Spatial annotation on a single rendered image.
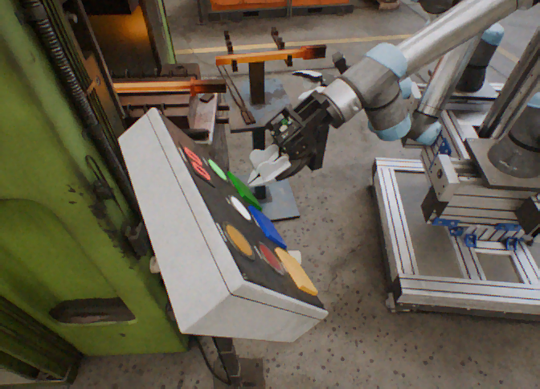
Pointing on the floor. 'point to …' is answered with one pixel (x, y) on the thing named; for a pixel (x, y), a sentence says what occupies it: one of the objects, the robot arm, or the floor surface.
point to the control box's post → (230, 360)
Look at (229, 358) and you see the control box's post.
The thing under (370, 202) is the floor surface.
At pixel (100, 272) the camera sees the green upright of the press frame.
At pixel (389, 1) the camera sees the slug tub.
